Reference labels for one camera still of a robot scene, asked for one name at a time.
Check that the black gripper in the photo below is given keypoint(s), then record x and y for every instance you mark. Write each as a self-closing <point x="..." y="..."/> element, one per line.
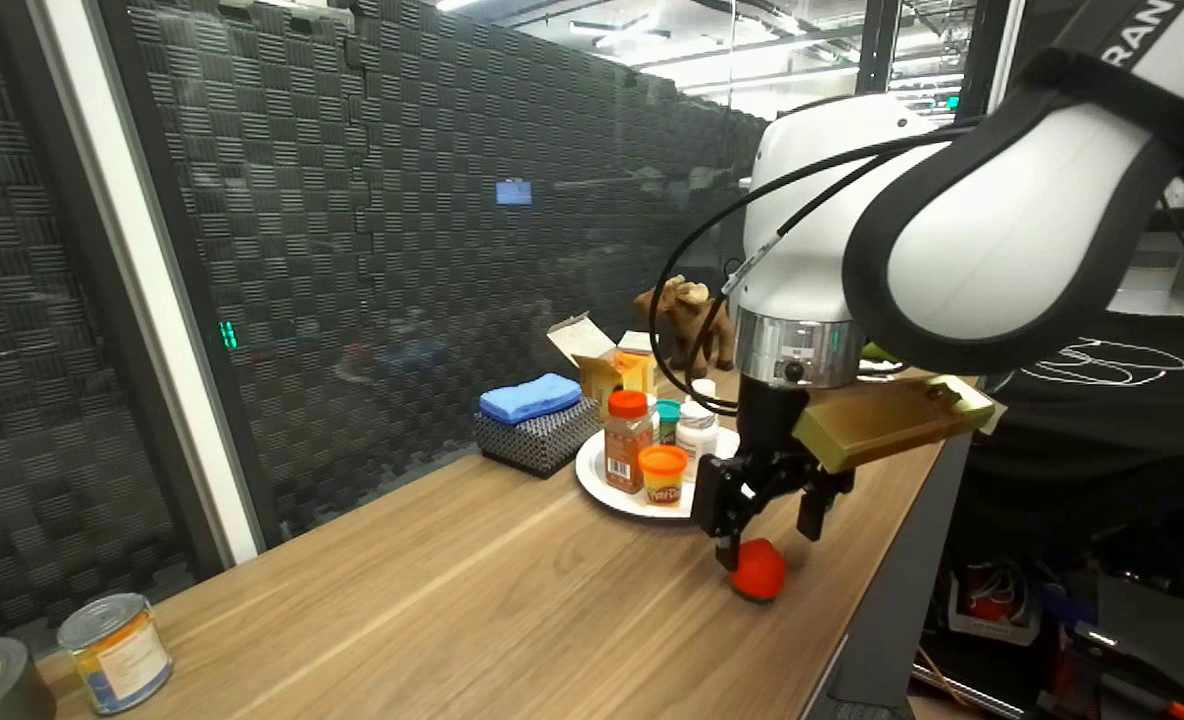
<point x="771" y="432"/>

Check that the orange ball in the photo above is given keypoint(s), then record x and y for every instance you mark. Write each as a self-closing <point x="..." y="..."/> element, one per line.
<point x="762" y="574"/>

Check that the yellow putty tub orange lid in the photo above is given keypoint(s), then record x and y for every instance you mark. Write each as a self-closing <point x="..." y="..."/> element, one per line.
<point x="660" y="477"/>

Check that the green putty tub teal lid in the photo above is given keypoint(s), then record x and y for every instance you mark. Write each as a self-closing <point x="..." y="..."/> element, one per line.
<point x="670" y="421"/>

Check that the brown spice bottle orange lid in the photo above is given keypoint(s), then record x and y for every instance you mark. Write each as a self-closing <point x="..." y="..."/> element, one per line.
<point x="626" y="445"/>

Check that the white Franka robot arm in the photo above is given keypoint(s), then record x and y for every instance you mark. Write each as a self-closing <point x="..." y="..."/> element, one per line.
<point x="992" y="215"/>

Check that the white paper plate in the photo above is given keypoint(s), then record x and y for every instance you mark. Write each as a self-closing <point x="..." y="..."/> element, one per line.
<point x="598" y="481"/>

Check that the yellow cardboard box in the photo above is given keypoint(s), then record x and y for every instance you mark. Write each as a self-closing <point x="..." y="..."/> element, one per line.
<point x="598" y="366"/>

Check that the black side table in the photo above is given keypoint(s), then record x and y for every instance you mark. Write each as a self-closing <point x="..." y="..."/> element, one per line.
<point x="1098" y="443"/>

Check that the labelled tin can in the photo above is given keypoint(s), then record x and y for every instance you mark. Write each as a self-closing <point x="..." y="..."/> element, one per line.
<point x="119" y="652"/>

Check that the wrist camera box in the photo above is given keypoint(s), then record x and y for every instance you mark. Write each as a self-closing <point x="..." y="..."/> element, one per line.
<point x="884" y="421"/>

